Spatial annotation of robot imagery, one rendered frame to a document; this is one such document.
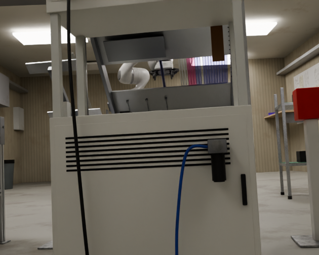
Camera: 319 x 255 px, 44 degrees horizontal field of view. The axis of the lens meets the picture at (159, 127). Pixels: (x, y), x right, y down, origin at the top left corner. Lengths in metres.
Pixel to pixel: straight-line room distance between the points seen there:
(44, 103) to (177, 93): 8.84
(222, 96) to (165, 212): 1.03
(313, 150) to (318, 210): 0.30
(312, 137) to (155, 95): 0.85
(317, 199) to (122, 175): 1.13
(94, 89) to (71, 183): 9.31
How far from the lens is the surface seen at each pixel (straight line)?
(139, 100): 2.23
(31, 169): 10.85
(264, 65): 10.15
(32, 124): 10.88
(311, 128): 2.13
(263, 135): 9.88
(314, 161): 2.12
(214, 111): 1.31
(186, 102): 2.22
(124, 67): 2.80
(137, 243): 1.36
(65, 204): 1.41
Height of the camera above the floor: 0.46
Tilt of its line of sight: 5 degrees up
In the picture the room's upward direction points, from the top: 3 degrees counter-clockwise
